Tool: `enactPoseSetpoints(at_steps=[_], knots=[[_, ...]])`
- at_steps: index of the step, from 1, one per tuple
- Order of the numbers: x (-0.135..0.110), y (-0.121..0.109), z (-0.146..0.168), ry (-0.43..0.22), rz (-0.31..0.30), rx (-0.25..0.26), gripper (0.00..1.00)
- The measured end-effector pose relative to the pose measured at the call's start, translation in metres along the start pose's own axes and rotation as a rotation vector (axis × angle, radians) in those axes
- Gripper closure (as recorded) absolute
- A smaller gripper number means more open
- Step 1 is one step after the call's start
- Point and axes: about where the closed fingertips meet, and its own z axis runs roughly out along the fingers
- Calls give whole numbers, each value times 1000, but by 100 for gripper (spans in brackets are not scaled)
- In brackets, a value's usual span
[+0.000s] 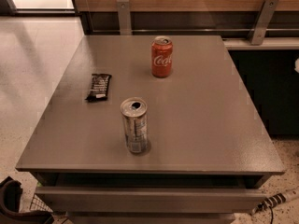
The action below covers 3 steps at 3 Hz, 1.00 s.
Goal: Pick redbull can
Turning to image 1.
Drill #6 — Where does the silver redbull can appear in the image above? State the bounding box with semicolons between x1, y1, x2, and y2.
121;97;148;154

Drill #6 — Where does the red coca-cola can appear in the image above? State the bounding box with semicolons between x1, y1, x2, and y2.
151;35;173;77

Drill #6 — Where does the black candy bar wrapper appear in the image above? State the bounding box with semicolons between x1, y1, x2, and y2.
86;74;112;102

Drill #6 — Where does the grey cabinet drawer front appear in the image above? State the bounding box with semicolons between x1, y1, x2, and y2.
36;187;264;214

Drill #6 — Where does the left metal bracket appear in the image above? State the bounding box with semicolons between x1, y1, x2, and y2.
117;0;132;35

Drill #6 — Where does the metal bracket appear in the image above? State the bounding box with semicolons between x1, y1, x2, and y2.
248;0;279;46
117;0;132;35

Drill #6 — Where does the right metal bracket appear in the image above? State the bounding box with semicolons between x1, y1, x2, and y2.
248;0;279;46

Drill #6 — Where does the wire basket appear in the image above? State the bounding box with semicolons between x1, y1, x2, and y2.
29;195;51;212

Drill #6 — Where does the striped cable on floor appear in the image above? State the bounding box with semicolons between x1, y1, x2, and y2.
250;189;299;216

